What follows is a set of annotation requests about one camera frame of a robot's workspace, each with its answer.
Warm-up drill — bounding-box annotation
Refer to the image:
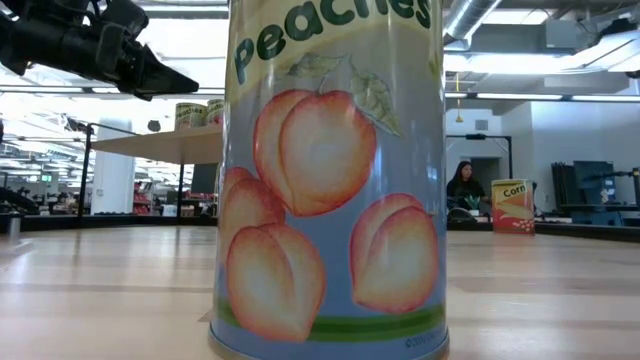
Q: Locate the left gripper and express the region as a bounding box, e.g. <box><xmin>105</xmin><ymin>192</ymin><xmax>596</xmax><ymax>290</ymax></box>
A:
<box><xmin>29</xmin><ymin>22</ymin><xmax>200</xmax><ymax>102</ymax></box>

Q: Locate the wooden shelf with black legs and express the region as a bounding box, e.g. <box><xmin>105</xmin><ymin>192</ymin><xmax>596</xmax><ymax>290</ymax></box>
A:
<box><xmin>77</xmin><ymin>122</ymin><xmax>225</xmax><ymax>221</ymax></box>

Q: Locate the dark monitor screen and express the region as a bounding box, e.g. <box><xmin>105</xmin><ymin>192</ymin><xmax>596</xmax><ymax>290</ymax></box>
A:
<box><xmin>191</xmin><ymin>163</ymin><xmax>220</xmax><ymax>195</ymax></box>

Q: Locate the yellow hanging pendant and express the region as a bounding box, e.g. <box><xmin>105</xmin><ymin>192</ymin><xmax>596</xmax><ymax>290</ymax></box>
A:
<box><xmin>453</xmin><ymin>72</ymin><xmax>464</xmax><ymax>124</ymax></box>

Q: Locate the person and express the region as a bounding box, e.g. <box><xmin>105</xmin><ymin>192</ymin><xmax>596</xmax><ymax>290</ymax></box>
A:
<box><xmin>446</xmin><ymin>159</ymin><xmax>491</xmax><ymax>211</ymax></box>

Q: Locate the dark office chair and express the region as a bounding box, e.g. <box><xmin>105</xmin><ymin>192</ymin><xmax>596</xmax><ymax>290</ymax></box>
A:
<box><xmin>447</xmin><ymin>207</ymin><xmax>479</xmax><ymax>224</ymax></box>

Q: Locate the ceiling light strip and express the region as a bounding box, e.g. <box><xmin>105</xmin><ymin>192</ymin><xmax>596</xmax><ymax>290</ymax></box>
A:
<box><xmin>474</xmin><ymin>92</ymin><xmax>564</xmax><ymax>101</ymax></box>

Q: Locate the orange corn can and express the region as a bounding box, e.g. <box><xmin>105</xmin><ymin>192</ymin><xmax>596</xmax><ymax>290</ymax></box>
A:
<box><xmin>490</xmin><ymin>178</ymin><xmax>536</xmax><ymax>235</ymax></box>

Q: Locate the dark cabinet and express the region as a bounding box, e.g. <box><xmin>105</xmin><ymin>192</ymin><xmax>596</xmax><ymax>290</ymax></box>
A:
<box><xmin>551</xmin><ymin>159</ymin><xmax>619</xmax><ymax>226</ymax></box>

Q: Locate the small grey post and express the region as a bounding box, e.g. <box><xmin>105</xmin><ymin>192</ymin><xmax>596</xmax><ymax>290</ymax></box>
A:
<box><xmin>5</xmin><ymin>213</ymin><xmax>24</xmax><ymax>241</ymax></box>

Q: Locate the silver ventilation duct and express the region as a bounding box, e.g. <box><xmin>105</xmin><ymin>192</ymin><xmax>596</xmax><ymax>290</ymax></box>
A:
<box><xmin>442</xmin><ymin>0</ymin><xmax>504</xmax><ymax>46</ymax></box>

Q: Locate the black metal frame stand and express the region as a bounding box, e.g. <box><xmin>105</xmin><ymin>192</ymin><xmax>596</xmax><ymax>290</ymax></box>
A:
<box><xmin>446</xmin><ymin>133</ymin><xmax>514</xmax><ymax>181</ymax></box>

